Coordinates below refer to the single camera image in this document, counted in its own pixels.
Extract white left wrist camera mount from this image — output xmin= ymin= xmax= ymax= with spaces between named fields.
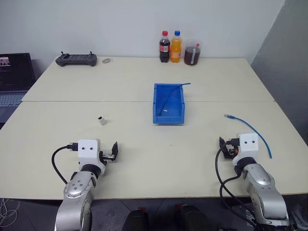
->
xmin=77 ymin=139 xmax=107 ymax=174

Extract white cable bundle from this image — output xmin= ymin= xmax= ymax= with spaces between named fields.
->
xmin=0 ymin=198 xmax=21 ymax=221

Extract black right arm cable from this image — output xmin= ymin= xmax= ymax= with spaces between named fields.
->
xmin=215 ymin=147 xmax=257 ymax=228

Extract blue Ethernet cable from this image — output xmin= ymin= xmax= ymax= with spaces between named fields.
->
xmin=224 ymin=114 xmax=273 ymax=159

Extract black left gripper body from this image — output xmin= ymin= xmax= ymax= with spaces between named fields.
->
xmin=99 ymin=150 xmax=116 ymax=166

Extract grey clutter under table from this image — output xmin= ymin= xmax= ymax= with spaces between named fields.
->
xmin=288 ymin=203 xmax=308 ymax=231

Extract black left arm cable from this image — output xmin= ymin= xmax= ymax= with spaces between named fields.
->
xmin=51 ymin=143 xmax=79 ymax=185

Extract dark rounded shape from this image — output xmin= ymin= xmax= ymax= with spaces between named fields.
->
xmin=173 ymin=204 xmax=208 ymax=231
xmin=124 ymin=207 xmax=150 ymax=231

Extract open laptop computer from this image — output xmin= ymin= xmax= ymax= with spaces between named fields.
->
xmin=0 ymin=52 xmax=37 ymax=124

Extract jar of brown liquid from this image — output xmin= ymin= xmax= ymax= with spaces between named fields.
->
xmin=184 ymin=38 xmax=202 ymax=66

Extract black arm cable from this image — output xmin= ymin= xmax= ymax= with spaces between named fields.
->
xmin=215 ymin=147 xmax=257 ymax=228
xmin=51 ymin=143 xmax=79 ymax=185

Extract cola bottle red cap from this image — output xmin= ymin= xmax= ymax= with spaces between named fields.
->
xmin=158 ymin=30 xmax=171 ymax=64

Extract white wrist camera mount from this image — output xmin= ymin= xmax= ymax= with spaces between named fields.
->
xmin=77 ymin=139 xmax=107 ymax=174
xmin=231 ymin=132 xmax=260 ymax=166

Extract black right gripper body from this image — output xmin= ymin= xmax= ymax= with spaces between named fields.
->
xmin=225 ymin=137 xmax=241 ymax=159

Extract dark grey remote controller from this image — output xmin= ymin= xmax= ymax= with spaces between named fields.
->
xmin=55 ymin=51 xmax=98 ymax=67

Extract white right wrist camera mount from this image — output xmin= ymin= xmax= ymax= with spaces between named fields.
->
xmin=231 ymin=132 xmax=260 ymax=166

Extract orange soda bottle blue cap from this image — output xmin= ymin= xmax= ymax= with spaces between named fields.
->
xmin=169 ymin=30 xmax=182 ymax=64

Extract thin blue cable piece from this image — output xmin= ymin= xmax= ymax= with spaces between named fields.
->
xmin=157 ymin=82 xmax=192 ymax=116

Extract blue plastic storage bin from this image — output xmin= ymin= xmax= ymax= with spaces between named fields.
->
xmin=152 ymin=83 xmax=186 ymax=126

